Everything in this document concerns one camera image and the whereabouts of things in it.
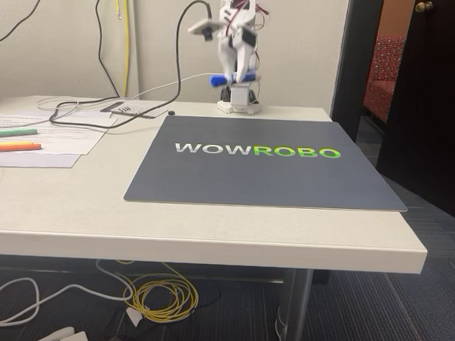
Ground dark wooden door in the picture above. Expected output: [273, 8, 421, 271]
[374, 0, 455, 227]

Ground white gripper camera box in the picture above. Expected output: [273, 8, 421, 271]
[186, 17, 222, 42]

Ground metal table leg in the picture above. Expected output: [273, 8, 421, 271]
[275, 268, 315, 341]

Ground red patterned chair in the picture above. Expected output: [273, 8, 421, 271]
[362, 33, 408, 124]

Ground white cable on table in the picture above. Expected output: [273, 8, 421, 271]
[36, 66, 214, 120]

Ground yellow coiled cable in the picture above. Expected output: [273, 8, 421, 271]
[113, 259, 201, 325]

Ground white power adapter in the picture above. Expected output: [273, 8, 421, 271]
[44, 325, 91, 341]

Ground yellow wall cable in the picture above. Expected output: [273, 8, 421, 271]
[108, 0, 131, 98]

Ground black camera cable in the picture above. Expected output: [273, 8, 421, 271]
[49, 0, 214, 135]

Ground orange marker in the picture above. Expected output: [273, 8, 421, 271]
[0, 140, 42, 155]

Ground dark door frame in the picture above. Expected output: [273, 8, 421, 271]
[327, 0, 386, 143]

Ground white printed paper sheet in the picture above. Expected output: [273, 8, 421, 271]
[0, 112, 118, 158]

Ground grey WOWROBO mat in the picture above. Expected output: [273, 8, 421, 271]
[123, 112, 412, 214]

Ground green marker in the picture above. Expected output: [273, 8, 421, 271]
[0, 127, 39, 140]

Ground blue marker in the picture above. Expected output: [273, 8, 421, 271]
[208, 72, 263, 91]

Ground black wall cable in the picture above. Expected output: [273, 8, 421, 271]
[91, 0, 125, 98]
[0, 0, 53, 49]

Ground white floor cable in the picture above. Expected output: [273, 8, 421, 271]
[0, 254, 149, 332]

